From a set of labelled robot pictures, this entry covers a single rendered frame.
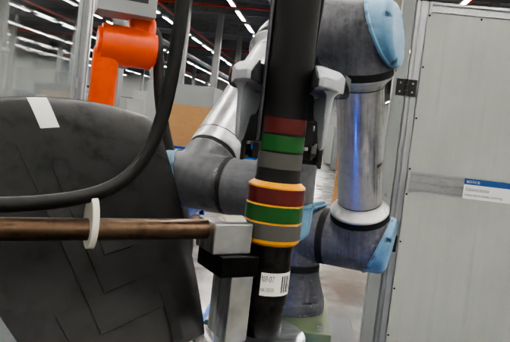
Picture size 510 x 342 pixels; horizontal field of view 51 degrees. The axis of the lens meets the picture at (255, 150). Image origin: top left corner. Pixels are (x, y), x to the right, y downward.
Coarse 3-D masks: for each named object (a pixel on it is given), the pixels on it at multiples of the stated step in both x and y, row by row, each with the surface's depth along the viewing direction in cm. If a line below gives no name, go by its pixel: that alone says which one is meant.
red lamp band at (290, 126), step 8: (264, 120) 40; (272, 120) 39; (280, 120) 39; (288, 120) 39; (296, 120) 39; (304, 120) 39; (264, 128) 39; (272, 128) 39; (280, 128) 39; (288, 128) 39; (296, 128) 39; (304, 128) 40
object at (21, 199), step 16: (176, 0) 35; (176, 16) 35; (176, 32) 35; (176, 48) 35; (176, 64) 35; (176, 80) 35; (160, 96) 35; (160, 112) 35; (160, 128) 35; (144, 144) 35; (144, 160) 35; (128, 176) 34; (80, 192) 33; (96, 192) 33; (112, 192) 34; (0, 208) 31; (16, 208) 31; (32, 208) 32; (48, 208) 32; (96, 208) 33; (96, 224) 33; (96, 240) 33
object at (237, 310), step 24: (216, 216) 39; (216, 240) 37; (240, 240) 38; (216, 264) 37; (240, 264) 37; (216, 288) 40; (240, 288) 38; (216, 312) 39; (240, 312) 38; (216, 336) 40; (240, 336) 38; (288, 336) 41
